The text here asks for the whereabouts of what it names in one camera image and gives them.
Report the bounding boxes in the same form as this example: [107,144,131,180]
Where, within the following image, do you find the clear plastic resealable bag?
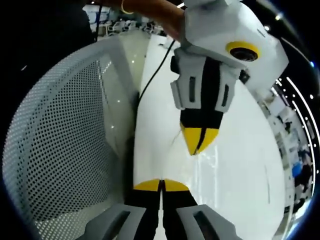
[159,123,273,208]

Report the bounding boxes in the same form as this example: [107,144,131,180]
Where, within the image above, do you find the gold bracelet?
[120,0,135,15]

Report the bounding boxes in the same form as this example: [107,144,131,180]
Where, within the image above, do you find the long curved ceiling light strip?
[285,76,320,174]

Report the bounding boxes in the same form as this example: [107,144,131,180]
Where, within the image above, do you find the person's dark clothing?
[0,0,101,76]

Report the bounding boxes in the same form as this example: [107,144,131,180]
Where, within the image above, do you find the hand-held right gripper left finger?
[84,178,163,240]

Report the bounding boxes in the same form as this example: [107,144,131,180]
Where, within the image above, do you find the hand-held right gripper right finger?
[162,178,243,240]

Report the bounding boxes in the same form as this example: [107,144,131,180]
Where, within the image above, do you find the black cable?
[136,39,176,106]

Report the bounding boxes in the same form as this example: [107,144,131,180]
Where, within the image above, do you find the grey mesh office chair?
[1,34,144,240]

